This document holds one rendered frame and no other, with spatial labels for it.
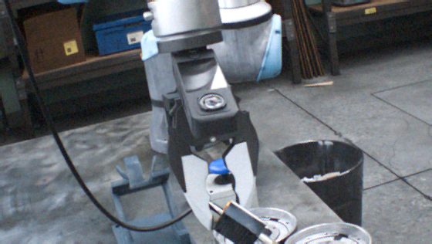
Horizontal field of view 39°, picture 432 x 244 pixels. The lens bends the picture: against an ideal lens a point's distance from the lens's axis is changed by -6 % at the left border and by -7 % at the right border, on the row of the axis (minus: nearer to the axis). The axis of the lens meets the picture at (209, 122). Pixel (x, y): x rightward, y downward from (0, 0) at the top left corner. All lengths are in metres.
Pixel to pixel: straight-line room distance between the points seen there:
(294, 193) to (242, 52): 0.30
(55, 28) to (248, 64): 3.06
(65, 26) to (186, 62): 3.50
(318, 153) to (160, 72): 1.12
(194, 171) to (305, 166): 1.55
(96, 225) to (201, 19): 0.43
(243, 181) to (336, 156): 1.50
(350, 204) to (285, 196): 1.04
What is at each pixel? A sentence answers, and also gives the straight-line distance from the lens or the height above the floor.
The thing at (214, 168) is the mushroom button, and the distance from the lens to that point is 0.91.
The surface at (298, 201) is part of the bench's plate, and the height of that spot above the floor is 0.80.
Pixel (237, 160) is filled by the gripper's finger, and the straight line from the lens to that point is 0.69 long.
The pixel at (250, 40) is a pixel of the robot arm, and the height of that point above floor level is 0.99.
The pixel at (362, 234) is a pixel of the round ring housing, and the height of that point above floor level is 0.84.
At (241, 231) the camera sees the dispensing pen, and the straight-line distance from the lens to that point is 0.69.
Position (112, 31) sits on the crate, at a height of 0.61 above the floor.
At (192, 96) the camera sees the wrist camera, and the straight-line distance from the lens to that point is 0.61.
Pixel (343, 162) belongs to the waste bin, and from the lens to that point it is 2.17.
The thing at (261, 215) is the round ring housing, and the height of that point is 0.83.
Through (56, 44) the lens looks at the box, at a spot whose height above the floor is 0.61.
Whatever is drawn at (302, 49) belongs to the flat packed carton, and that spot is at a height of 0.22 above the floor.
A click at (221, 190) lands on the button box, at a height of 0.85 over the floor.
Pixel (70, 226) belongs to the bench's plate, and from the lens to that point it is 1.00.
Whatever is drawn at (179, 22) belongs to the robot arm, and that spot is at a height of 1.11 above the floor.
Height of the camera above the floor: 1.21
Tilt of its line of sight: 18 degrees down
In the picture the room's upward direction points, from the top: 10 degrees counter-clockwise
